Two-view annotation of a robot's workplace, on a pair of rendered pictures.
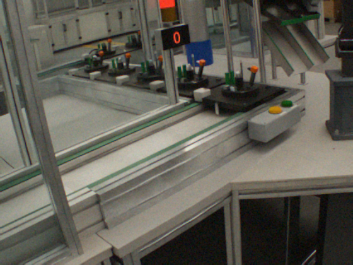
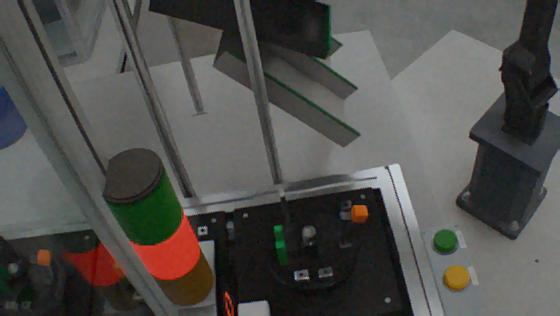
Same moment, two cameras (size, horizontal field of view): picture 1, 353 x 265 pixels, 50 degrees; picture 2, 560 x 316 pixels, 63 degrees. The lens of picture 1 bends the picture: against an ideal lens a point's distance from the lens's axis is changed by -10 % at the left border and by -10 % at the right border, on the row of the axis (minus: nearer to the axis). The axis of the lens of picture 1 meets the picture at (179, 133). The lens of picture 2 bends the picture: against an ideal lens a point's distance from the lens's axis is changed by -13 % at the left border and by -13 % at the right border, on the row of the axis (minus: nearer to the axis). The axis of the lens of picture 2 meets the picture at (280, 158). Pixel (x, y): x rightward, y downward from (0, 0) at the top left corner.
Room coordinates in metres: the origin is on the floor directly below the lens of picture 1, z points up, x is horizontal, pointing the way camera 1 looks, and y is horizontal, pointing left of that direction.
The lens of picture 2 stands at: (1.13, 0.09, 1.66)
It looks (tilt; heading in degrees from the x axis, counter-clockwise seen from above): 47 degrees down; 312
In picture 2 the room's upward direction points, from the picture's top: 11 degrees counter-clockwise
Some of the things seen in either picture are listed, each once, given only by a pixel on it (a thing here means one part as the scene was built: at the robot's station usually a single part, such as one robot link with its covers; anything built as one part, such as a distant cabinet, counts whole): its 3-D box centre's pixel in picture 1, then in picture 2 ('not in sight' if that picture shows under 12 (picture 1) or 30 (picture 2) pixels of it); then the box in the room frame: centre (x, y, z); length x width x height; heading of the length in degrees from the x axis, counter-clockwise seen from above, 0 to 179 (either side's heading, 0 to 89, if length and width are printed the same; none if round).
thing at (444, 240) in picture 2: (287, 105); (444, 242); (1.23, -0.36, 0.96); 0.04 x 0.04 x 0.02
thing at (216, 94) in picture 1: (240, 94); (312, 259); (1.40, -0.23, 0.96); 0.24 x 0.24 x 0.02; 40
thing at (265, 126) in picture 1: (275, 120); (453, 288); (1.18, -0.31, 0.93); 0.21 x 0.07 x 0.06; 130
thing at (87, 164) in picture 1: (176, 134); not in sight; (1.23, 0.01, 0.91); 0.84 x 0.28 x 0.10; 130
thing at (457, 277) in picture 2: (275, 111); (456, 278); (1.18, -0.31, 0.96); 0.04 x 0.04 x 0.02
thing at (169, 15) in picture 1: (168, 14); (180, 269); (1.37, -0.01, 1.28); 0.05 x 0.05 x 0.05
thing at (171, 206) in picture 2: not in sight; (142, 200); (1.37, -0.01, 1.38); 0.05 x 0.05 x 0.05
